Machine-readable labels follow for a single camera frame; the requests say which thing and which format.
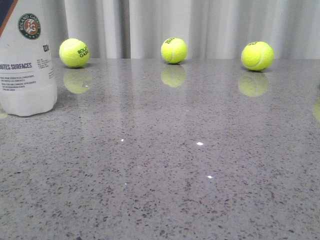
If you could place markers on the white blue tennis ball can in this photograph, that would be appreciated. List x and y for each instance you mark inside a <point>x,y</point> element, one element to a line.
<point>27,82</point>

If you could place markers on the tennis ball middle back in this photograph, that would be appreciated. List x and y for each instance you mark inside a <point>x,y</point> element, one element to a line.
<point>174,50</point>

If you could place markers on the tennis ball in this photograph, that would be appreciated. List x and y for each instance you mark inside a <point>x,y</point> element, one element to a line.
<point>257,56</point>
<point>174,50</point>

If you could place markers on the tennis ball Roland Garros print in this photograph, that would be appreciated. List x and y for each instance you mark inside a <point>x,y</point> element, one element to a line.
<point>74,53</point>

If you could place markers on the tennis ball right back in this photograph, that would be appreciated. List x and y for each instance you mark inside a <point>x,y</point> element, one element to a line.
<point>257,56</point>

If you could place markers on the white pleated curtain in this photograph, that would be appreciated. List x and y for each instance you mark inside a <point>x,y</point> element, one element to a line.
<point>212,29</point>

